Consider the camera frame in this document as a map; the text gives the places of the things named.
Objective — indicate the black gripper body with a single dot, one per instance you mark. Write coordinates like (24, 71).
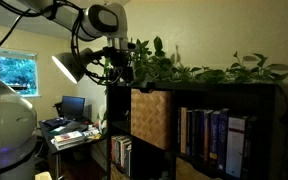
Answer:
(119, 63)

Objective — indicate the woven bamboo basket drawer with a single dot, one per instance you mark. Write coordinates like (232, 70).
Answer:
(150, 118)

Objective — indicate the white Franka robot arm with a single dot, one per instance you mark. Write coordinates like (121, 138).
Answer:
(7, 126)

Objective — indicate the green pothos plant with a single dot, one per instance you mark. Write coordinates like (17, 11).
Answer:
(157, 66)

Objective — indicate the grey desk lamp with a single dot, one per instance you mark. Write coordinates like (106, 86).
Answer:
(69, 63)

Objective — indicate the white orchid flowers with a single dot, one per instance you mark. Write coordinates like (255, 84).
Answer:
(102, 116)

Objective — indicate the computer monitor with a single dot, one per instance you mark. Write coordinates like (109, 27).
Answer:
(73, 107)

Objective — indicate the red spine book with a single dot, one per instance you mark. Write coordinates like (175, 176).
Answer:
(112, 148)

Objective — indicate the stack of books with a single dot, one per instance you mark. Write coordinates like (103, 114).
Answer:
(69, 138)

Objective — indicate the tan spine book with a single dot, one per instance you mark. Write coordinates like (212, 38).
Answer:
(183, 130)

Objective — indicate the grey spine book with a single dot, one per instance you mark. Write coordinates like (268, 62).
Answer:
(128, 158)

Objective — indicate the dark desk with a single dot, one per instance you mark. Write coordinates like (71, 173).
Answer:
(50, 140)

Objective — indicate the dark spine books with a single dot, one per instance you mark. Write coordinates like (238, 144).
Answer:
(194, 133)

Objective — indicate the black cube bookshelf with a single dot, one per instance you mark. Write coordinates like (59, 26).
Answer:
(217, 95)

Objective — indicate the woven bamboo basket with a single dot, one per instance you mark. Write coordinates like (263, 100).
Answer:
(190, 171)
(117, 174)

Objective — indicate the orange spine book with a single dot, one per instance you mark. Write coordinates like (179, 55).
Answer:
(206, 136)

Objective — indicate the blue book with yellow label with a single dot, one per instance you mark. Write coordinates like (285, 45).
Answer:
(214, 136)

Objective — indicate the tall blue book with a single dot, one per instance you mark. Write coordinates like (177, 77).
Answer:
(222, 140)

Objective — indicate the cream box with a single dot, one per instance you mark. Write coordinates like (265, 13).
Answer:
(43, 176)

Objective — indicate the white spine book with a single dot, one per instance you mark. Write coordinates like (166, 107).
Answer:
(235, 146)

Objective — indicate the black spine book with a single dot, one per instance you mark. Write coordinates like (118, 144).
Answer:
(249, 150)

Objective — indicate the window with white frame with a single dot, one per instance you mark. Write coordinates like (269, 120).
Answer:
(17, 71)

